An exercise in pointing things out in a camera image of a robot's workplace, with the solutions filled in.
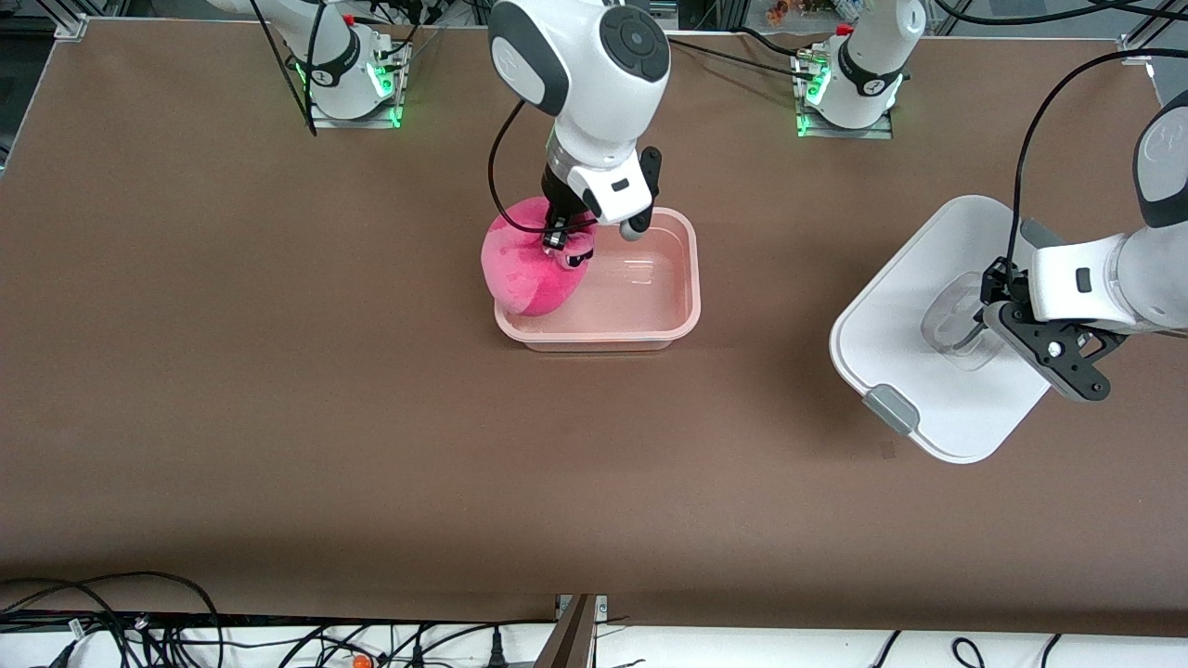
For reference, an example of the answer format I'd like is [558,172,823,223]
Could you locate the pink plush toy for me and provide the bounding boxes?
[480,195,600,318]

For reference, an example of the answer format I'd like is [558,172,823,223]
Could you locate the white box lid grey latches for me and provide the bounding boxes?
[829,193,1070,465]

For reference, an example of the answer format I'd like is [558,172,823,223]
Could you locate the pink plastic box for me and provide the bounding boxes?
[495,206,702,353]

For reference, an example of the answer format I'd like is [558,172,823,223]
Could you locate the colourful background items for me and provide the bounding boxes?
[766,0,869,25]

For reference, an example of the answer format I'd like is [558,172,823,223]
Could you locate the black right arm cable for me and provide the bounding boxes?
[486,97,572,235]

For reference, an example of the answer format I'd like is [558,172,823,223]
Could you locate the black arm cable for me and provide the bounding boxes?
[486,97,572,235]
[1012,48,1188,279]

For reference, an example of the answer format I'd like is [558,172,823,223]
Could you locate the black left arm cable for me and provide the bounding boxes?
[1012,48,1188,279]

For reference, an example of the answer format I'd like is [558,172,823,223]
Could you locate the black cable across table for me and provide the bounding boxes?
[668,37,818,81]

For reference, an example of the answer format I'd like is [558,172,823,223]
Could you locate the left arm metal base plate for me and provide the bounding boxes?
[795,51,895,140]

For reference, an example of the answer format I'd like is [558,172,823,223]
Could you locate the aluminium frame profile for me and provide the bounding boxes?
[1117,0,1188,66]

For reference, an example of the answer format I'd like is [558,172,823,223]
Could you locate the aluminium profile post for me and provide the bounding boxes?
[534,594,609,668]

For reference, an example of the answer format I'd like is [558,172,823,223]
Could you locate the long black cable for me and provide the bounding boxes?
[278,619,558,668]

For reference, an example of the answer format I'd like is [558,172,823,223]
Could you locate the black looping cable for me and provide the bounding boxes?
[0,571,225,668]

